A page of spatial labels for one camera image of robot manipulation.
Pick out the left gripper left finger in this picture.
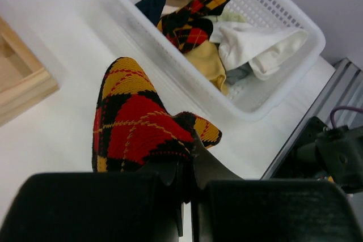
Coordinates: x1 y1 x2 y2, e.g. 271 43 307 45
1 162 192 241

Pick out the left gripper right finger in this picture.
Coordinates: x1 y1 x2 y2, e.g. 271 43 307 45
191 140 362 241

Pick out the argyle sock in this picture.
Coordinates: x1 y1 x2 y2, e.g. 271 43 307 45
92 57 222 172
157 0 230 54

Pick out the white sock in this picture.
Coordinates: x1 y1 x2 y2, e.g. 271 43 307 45
209 22 308 81

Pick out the wooden hanger rack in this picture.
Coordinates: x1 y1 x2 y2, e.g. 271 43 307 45
1 18 59 125

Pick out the grey sock in basket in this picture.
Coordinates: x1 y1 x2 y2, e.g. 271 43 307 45
226 63 252 85

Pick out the mustard yellow sock in basket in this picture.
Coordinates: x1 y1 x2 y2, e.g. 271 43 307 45
184 40 229 96

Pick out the white plastic basket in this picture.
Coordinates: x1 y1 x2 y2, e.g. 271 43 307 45
115 0 326 121

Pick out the pale yellow sock in basket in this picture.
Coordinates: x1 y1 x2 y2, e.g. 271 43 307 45
216 11 246 23

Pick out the navy sock in basket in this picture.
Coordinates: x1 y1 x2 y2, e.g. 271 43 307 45
135 0 166 26

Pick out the aluminium mounting rail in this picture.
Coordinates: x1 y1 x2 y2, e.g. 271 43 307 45
262 58 362 179

